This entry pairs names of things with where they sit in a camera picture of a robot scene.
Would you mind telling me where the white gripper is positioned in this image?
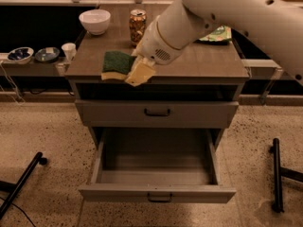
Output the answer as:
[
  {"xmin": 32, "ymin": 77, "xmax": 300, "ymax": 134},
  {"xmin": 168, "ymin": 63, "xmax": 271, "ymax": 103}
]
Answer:
[{"xmin": 125, "ymin": 20, "xmax": 183, "ymax": 87}]

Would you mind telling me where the green and yellow sponge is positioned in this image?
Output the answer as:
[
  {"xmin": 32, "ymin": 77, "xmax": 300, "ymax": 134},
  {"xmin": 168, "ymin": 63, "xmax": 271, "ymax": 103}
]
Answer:
[{"xmin": 101, "ymin": 51, "xmax": 135, "ymax": 80}]

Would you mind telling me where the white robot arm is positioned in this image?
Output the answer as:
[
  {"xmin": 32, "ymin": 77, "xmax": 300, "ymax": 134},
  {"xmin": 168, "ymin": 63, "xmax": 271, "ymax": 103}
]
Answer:
[{"xmin": 135, "ymin": 0, "xmax": 303, "ymax": 84}]

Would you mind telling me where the grey drawer cabinet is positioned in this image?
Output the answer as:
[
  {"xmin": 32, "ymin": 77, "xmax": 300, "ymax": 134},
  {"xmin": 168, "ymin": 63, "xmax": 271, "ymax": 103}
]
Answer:
[{"xmin": 66, "ymin": 5, "xmax": 248, "ymax": 146}]

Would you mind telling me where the closed grey upper drawer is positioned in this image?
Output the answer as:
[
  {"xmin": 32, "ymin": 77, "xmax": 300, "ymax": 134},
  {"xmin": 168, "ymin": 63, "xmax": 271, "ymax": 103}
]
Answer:
[{"xmin": 76, "ymin": 99, "xmax": 239, "ymax": 129}]

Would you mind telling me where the open grey lower drawer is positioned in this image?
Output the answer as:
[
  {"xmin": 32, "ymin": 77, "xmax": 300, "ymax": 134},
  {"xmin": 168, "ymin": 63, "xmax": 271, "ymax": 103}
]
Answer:
[{"xmin": 80, "ymin": 128, "xmax": 236, "ymax": 203}]

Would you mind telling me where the patterned drink can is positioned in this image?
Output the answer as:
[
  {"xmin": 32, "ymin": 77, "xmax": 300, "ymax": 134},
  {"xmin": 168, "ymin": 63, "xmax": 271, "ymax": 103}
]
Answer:
[{"xmin": 129, "ymin": 9, "xmax": 147, "ymax": 45}]

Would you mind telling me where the white bowl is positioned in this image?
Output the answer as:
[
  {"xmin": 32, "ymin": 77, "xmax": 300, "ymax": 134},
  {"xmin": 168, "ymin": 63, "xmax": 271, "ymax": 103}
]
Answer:
[{"xmin": 79, "ymin": 9, "xmax": 111, "ymax": 35}]

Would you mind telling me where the white paper cup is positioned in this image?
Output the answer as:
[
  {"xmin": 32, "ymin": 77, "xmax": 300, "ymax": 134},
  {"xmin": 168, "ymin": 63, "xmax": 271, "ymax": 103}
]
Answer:
[{"xmin": 62, "ymin": 43, "xmax": 77, "ymax": 61}]

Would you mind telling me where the green snack bag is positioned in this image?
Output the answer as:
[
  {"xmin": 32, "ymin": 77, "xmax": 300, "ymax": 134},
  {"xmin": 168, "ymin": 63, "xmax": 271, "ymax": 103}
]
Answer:
[{"xmin": 200, "ymin": 26, "xmax": 232, "ymax": 43}]

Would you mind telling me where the dark blue plate bowl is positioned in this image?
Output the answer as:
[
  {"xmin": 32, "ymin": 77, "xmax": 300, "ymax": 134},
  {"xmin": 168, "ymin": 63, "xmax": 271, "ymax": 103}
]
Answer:
[{"xmin": 35, "ymin": 47, "xmax": 60, "ymax": 63}]

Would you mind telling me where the grey side shelf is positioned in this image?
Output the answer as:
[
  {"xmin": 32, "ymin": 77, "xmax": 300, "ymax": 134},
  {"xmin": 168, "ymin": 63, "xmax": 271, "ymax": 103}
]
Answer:
[{"xmin": 0, "ymin": 53, "xmax": 69, "ymax": 77}]

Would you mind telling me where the blue patterned bowl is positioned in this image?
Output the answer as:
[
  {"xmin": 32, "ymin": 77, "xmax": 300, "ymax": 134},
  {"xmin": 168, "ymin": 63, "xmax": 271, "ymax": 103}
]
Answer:
[{"xmin": 8, "ymin": 47, "xmax": 34, "ymax": 64}]

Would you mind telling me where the black right stand leg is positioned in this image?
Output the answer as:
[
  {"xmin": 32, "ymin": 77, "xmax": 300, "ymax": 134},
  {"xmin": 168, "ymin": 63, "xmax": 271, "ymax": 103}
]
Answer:
[{"xmin": 269, "ymin": 138, "xmax": 303, "ymax": 213}]

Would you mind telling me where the black stand leg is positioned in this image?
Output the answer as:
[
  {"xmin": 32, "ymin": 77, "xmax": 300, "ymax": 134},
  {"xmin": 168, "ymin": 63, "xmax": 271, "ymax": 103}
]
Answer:
[
  {"xmin": 0, "ymin": 152, "xmax": 47, "ymax": 219},
  {"xmin": 269, "ymin": 138, "xmax": 303, "ymax": 213}
]

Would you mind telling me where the black left stand leg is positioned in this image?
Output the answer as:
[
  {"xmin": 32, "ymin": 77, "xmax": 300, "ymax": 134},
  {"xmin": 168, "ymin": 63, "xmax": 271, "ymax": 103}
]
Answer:
[{"xmin": 0, "ymin": 152, "xmax": 47, "ymax": 219}]

